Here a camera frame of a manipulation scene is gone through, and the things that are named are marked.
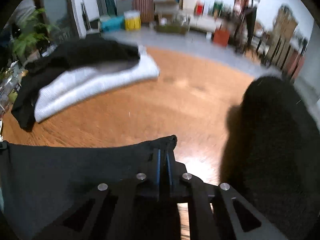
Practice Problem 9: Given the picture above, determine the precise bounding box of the white knitted sweater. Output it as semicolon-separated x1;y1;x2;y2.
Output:
34;46;160;123

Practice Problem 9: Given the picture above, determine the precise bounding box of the orange paper bag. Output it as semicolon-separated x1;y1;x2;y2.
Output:
213;29;230;47

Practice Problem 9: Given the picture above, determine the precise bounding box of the green potted plant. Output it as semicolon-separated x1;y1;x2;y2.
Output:
12;8;60;58

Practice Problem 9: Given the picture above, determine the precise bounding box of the teal storage box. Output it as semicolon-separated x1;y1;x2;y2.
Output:
100;15;124;32

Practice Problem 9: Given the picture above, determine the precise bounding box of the black clothes pile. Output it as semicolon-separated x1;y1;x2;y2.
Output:
11;35;140;132

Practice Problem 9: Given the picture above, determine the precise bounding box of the white low cabinet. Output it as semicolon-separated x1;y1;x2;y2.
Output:
189;15;222;33

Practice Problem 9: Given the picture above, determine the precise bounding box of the black fuzzy garment stack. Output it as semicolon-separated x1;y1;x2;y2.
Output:
220;76;319;239

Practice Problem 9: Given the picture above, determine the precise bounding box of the brown ribbed cabinet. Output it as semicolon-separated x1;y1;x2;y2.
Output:
133;0;155;23

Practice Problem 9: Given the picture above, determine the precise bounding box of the green crate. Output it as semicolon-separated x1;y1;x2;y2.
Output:
155;24;189;35

